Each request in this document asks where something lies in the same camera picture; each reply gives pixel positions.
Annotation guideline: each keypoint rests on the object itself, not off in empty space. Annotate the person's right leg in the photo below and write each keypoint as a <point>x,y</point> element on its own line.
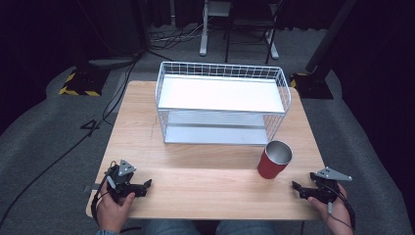
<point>246,229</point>

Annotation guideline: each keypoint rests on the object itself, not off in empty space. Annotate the black metal chair frame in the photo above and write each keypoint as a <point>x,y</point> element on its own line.
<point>228,39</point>

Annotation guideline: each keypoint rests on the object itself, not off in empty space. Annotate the red metal cup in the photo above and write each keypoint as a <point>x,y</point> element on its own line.
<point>273,161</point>

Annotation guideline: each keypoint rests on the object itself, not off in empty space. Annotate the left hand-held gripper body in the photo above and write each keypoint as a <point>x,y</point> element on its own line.
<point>120,178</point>

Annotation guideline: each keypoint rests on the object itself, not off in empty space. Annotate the black stand with striped base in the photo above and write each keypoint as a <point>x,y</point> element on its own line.
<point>84,81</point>

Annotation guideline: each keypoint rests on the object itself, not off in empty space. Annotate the person's left leg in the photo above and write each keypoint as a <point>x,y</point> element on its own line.
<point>171,228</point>

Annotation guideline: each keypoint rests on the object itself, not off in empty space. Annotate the person's left hand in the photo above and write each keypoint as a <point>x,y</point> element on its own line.
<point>112,212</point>

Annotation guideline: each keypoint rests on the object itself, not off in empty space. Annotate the black slanted post with base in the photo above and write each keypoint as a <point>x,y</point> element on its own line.
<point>314,83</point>

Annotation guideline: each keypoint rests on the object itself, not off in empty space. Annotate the white metal desk frame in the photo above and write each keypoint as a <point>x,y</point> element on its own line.
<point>204,42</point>

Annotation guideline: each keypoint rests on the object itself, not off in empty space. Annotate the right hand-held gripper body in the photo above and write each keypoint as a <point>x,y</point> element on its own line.
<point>326,187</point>

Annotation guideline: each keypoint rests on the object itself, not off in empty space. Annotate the person's leg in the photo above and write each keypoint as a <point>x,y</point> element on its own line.
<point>171,228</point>
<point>246,229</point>

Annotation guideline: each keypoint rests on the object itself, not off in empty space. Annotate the person's right hand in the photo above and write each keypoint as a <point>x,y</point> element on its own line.
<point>336,217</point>

